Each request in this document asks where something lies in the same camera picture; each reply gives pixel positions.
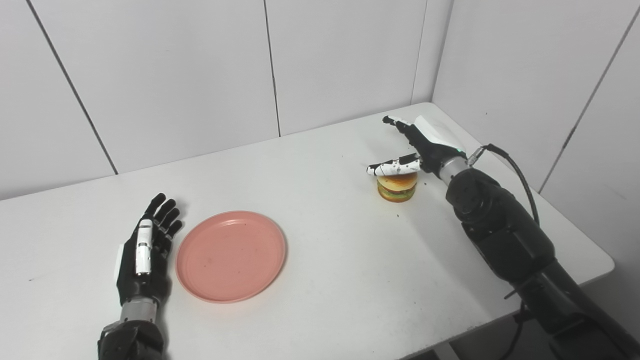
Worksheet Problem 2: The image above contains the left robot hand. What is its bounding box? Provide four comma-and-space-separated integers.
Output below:
114, 193, 184, 306

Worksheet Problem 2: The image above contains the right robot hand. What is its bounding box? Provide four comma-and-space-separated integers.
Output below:
366, 115, 469, 179

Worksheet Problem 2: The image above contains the toy hamburger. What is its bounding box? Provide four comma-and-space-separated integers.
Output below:
376, 172, 419, 203

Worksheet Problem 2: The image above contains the pink plate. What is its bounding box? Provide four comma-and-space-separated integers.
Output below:
175, 210, 288, 304

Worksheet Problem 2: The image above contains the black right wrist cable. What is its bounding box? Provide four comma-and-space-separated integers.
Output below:
468, 143, 541, 226

